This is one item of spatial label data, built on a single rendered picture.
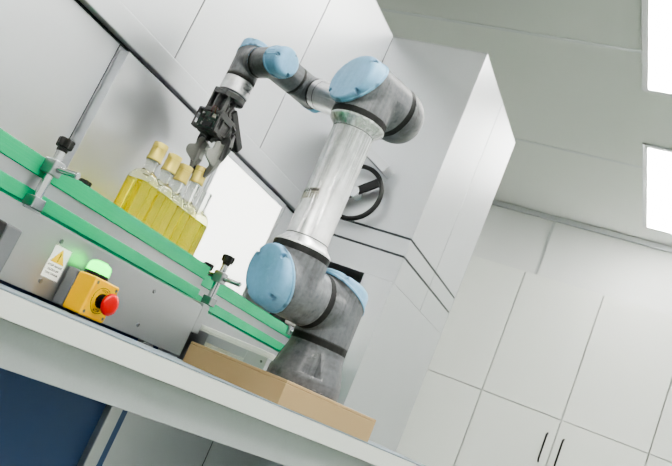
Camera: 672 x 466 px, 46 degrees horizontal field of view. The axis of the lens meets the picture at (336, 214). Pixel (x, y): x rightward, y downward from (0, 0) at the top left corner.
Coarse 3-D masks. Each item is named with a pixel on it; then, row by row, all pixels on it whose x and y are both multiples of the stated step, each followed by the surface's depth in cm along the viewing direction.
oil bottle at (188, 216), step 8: (184, 200) 188; (184, 208) 186; (192, 208) 188; (184, 216) 186; (192, 216) 189; (176, 224) 185; (184, 224) 187; (192, 224) 190; (176, 232) 185; (184, 232) 188; (176, 240) 186; (184, 240) 189
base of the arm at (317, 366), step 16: (304, 336) 152; (288, 352) 152; (304, 352) 151; (320, 352) 151; (336, 352) 153; (272, 368) 152; (288, 368) 149; (304, 368) 149; (320, 368) 150; (336, 368) 152; (304, 384) 148; (320, 384) 149; (336, 384) 152; (336, 400) 153
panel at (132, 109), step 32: (128, 64) 178; (96, 96) 175; (128, 96) 181; (160, 96) 190; (96, 128) 175; (128, 128) 183; (160, 128) 193; (192, 128) 204; (64, 160) 171; (96, 160) 177; (128, 160) 186
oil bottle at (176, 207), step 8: (176, 192) 184; (176, 200) 182; (168, 208) 181; (176, 208) 183; (168, 216) 181; (176, 216) 184; (160, 224) 180; (168, 224) 182; (160, 232) 180; (168, 232) 183
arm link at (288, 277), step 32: (352, 64) 157; (384, 64) 158; (352, 96) 152; (384, 96) 154; (352, 128) 153; (384, 128) 156; (320, 160) 153; (352, 160) 152; (320, 192) 150; (320, 224) 149; (256, 256) 148; (288, 256) 144; (320, 256) 147; (256, 288) 145; (288, 288) 143; (320, 288) 148; (288, 320) 151
